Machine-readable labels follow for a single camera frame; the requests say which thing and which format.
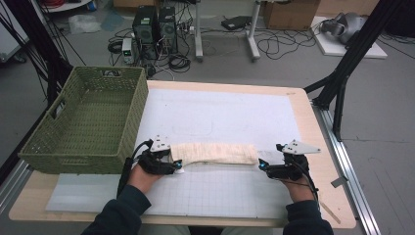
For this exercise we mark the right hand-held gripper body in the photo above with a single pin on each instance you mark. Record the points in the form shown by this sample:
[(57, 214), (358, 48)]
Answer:
[(288, 169)]

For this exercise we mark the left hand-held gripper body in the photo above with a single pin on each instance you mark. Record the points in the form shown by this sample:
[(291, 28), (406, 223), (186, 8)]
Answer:
[(155, 163)]

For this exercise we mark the cream egg-print cloth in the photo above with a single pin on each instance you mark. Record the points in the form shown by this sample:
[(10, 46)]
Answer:
[(215, 153)]

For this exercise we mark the green woven basket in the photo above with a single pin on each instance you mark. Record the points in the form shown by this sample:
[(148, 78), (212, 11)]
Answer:
[(84, 111)]

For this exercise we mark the person's left hand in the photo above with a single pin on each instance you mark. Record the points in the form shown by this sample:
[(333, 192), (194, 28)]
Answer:
[(142, 181)]

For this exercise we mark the person's right hand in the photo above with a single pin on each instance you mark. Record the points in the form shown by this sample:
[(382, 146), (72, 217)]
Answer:
[(300, 191)]

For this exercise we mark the grey tape piece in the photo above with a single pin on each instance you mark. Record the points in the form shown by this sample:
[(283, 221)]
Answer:
[(339, 181)]

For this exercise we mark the white grid mat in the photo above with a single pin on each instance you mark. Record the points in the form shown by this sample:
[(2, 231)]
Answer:
[(215, 111)]

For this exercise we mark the person's legs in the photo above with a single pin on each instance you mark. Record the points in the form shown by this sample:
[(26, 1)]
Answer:
[(169, 230)]

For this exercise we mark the white floor board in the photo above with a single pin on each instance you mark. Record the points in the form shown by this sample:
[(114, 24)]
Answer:
[(332, 49)]

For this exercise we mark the white desk leg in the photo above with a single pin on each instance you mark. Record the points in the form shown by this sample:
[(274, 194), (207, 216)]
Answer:
[(198, 32), (253, 36)]

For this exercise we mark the grey power supply unit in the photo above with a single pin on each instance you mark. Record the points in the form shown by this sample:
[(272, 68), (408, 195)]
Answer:
[(127, 50)]

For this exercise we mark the flat black device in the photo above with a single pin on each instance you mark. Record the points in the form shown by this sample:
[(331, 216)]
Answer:
[(235, 23)]

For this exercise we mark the black computer tower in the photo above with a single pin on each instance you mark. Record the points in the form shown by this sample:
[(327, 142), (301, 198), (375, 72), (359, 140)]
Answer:
[(145, 31), (168, 29)]

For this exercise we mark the brown cardboard box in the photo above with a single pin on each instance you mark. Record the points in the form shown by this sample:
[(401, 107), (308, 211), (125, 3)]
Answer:
[(290, 14)]

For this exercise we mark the grey rounded device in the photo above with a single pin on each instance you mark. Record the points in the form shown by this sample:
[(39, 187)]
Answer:
[(349, 26)]

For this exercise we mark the clear plastic bag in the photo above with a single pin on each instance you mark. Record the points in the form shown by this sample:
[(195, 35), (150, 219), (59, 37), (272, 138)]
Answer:
[(84, 23)]

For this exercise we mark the aluminium rail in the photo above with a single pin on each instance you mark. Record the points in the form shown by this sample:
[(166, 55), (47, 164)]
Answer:
[(352, 182), (13, 182)]

